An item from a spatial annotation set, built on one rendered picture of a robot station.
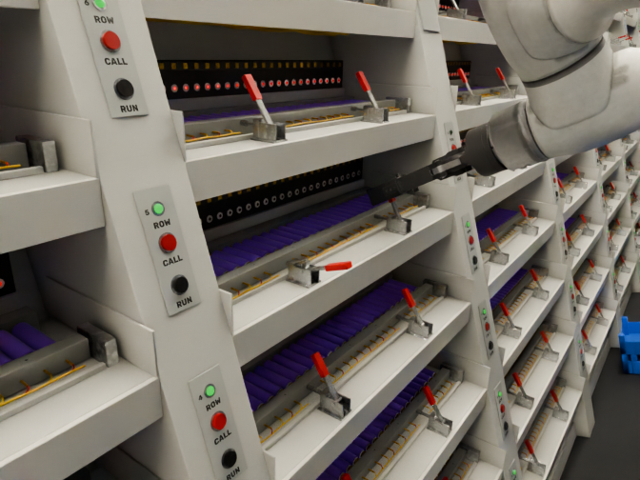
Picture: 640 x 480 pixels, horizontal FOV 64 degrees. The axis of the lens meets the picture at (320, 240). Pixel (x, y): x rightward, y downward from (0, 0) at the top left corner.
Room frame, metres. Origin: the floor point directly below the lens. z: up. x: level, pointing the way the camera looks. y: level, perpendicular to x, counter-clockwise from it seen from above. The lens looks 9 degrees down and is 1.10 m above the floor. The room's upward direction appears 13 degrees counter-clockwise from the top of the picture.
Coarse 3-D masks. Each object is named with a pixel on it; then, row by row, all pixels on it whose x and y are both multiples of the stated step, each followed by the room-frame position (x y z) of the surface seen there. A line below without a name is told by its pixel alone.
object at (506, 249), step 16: (496, 208) 1.60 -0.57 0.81; (512, 208) 1.61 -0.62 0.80; (528, 208) 1.57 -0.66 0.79; (544, 208) 1.55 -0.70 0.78; (480, 224) 1.44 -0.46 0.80; (496, 224) 1.44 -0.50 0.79; (512, 224) 1.44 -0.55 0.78; (528, 224) 1.42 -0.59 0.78; (544, 224) 1.50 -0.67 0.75; (480, 240) 1.31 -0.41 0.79; (496, 240) 1.33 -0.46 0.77; (512, 240) 1.36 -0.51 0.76; (528, 240) 1.36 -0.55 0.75; (544, 240) 1.46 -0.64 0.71; (496, 256) 1.20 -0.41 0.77; (512, 256) 1.24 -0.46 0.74; (528, 256) 1.33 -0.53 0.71; (496, 272) 1.15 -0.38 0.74; (512, 272) 1.23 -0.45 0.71; (496, 288) 1.13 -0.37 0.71
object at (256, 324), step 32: (320, 192) 0.97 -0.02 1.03; (416, 192) 1.02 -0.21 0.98; (448, 192) 1.00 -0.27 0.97; (224, 224) 0.78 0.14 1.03; (384, 224) 0.91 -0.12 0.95; (416, 224) 0.92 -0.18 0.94; (448, 224) 0.98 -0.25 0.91; (352, 256) 0.76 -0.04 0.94; (384, 256) 0.79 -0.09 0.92; (288, 288) 0.65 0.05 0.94; (320, 288) 0.66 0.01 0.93; (352, 288) 0.72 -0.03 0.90; (256, 320) 0.57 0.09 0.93; (288, 320) 0.61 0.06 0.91; (256, 352) 0.57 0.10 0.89
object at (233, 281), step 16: (384, 208) 0.93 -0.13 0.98; (400, 208) 0.97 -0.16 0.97; (336, 224) 0.84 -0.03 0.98; (352, 224) 0.84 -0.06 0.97; (368, 224) 0.88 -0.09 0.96; (304, 240) 0.76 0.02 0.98; (320, 240) 0.77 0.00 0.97; (336, 240) 0.79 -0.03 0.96; (272, 256) 0.69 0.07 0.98; (288, 256) 0.71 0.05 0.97; (304, 256) 0.74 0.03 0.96; (240, 272) 0.64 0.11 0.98; (256, 272) 0.66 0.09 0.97; (272, 272) 0.69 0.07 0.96; (224, 288) 0.61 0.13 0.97; (240, 288) 0.64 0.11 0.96
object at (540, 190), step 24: (480, 48) 1.62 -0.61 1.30; (480, 72) 1.63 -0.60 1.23; (504, 72) 1.59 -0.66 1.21; (528, 192) 1.58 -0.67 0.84; (552, 192) 1.55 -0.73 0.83; (552, 240) 1.55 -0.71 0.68; (552, 312) 1.57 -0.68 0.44; (576, 312) 1.60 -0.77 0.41; (576, 336) 1.56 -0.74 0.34; (576, 360) 1.54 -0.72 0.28; (576, 432) 1.56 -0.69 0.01
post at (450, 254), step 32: (416, 32) 1.00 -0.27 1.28; (352, 64) 1.10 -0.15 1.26; (384, 64) 1.05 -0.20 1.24; (416, 64) 1.01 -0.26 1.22; (448, 96) 1.05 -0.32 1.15; (384, 160) 1.08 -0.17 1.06; (416, 160) 1.04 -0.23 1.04; (416, 256) 1.06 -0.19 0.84; (448, 256) 1.02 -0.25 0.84; (480, 256) 1.07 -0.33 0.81; (480, 288) 1.04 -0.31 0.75; (480, 320) 1.02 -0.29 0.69; (480, 352) 1.00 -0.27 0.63; (480, 416) 1.02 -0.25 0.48; (512, 448) 1.05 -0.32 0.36
